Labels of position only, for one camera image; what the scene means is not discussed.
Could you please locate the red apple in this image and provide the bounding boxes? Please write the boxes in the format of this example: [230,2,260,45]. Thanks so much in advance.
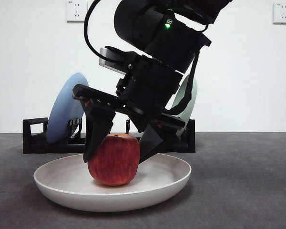
[87,133,141,187]

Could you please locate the pale yellow plate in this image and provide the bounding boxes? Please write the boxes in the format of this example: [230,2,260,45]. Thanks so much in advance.
[33,153,192,213]

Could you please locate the pale blue plate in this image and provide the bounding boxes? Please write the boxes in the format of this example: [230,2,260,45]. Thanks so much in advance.
[47,72,90,144]

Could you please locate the pale green plate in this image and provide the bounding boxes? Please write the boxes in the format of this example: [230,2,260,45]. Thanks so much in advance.
[169,73,198,138]

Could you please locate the black plate rack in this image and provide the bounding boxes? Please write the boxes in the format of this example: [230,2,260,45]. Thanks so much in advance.
[22,117,196,154]

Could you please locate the black braided cable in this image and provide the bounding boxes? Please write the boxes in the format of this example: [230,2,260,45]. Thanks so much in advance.
[168,51,202,115]

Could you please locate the pale grey camera box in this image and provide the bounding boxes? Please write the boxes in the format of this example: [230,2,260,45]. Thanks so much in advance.
[99,47,134,74]

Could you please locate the thin black camera cable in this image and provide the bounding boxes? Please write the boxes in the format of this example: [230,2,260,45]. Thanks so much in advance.
[84,0,124,64]

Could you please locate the white wall socket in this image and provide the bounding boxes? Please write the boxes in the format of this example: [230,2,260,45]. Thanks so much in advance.
[66,0,88,23]
[272,2,286,25]

